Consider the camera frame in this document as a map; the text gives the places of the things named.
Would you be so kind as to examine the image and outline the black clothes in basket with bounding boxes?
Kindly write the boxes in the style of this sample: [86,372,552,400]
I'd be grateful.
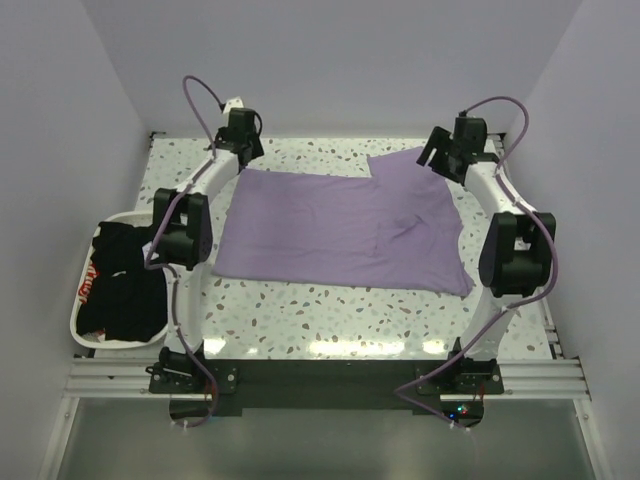
[79,219,169,344]

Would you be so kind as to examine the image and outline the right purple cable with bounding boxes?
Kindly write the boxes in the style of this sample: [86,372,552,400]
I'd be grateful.
[394,95,559,426]

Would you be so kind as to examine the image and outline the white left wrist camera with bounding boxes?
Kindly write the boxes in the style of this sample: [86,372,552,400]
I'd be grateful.
[222,96,245,114]

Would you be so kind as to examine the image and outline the purple t-shirt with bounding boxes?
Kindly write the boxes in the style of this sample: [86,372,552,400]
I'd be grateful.
[213,148,474,297]

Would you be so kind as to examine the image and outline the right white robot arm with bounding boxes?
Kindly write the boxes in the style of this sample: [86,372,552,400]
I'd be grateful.
[412,112,557,395]

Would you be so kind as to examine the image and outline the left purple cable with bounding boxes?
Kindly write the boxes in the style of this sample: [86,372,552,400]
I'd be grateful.
[143,74,241,429]

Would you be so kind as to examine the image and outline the aluminium rail frame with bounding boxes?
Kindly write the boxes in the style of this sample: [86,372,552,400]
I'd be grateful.
[62,132,594,401]

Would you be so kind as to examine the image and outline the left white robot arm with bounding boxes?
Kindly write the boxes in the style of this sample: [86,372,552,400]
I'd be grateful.
[144,103,264,395]

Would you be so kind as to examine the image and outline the white laundry basket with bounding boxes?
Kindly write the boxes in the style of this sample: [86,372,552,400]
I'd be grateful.
[68,209,169,350]

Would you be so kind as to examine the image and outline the purple cable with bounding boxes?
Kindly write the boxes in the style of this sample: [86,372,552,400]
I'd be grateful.
[394,95,559,426]
[143,74,241,429]

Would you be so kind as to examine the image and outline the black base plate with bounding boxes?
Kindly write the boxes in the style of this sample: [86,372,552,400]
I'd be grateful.
[146,359,505,422]

